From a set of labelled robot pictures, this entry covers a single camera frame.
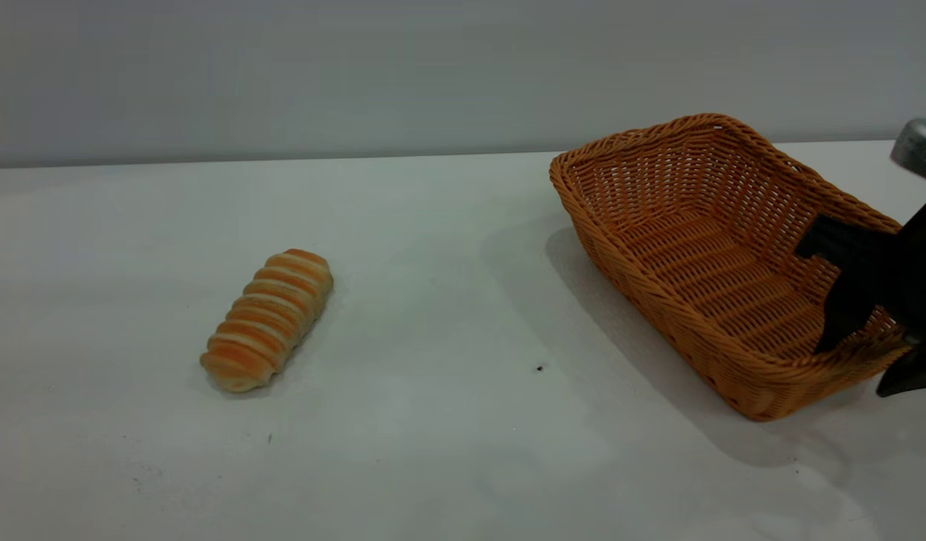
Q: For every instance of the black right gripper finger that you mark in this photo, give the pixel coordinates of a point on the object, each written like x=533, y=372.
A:
x=918, y=372
x=857, y=255

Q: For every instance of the orange woven wicker basket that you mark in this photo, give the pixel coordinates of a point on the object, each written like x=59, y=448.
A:
x=696, y=248

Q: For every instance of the striped orange bread roll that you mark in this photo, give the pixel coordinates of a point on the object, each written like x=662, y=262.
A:
x=267, y=323

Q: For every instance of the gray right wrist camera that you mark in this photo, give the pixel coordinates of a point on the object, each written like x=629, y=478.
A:
x=918, y=150

